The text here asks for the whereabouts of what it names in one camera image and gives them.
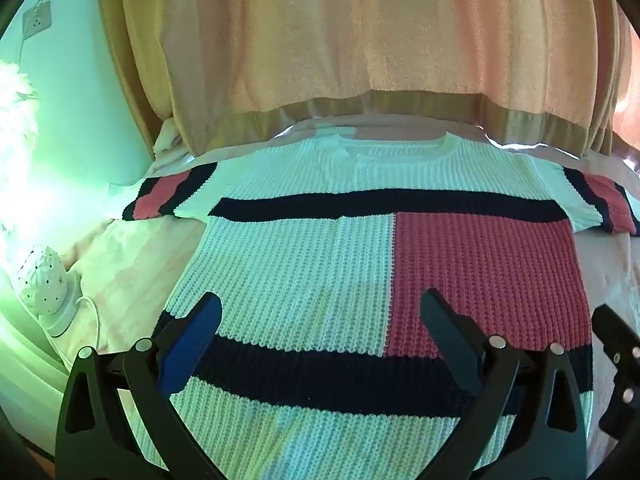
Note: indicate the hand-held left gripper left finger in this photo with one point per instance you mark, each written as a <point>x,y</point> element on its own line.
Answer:
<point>194,336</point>

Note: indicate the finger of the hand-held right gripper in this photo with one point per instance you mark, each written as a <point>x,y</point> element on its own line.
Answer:
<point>625,400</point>
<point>617,327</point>

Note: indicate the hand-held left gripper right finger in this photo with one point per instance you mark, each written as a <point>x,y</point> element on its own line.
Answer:
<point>446,332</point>

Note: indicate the white pink navy knit sweater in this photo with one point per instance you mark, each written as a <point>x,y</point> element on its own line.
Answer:
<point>350,270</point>

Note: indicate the white dotted table lamp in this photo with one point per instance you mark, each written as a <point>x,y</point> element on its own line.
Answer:
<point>42,285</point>

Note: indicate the orange pink curtain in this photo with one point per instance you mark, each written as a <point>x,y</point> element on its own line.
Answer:
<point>360,35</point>

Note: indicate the white wall socket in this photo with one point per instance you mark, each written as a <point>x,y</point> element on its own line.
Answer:
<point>36,19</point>

